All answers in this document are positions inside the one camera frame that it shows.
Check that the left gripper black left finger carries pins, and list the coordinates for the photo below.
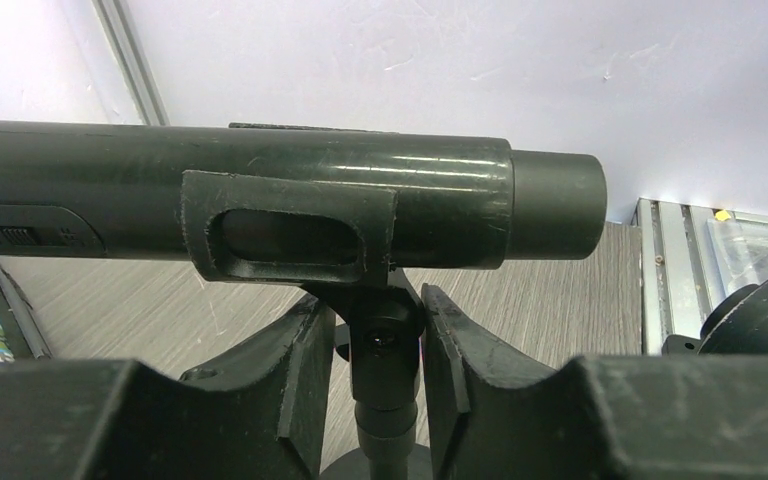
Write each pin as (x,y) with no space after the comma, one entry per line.
(256,411)

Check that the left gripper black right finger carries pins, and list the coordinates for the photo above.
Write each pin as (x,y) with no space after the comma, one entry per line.
(496,413)

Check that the black microphone plain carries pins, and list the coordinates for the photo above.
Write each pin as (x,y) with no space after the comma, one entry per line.
(113,191)

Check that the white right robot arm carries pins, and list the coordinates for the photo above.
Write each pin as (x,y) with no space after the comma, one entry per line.
(738,325)

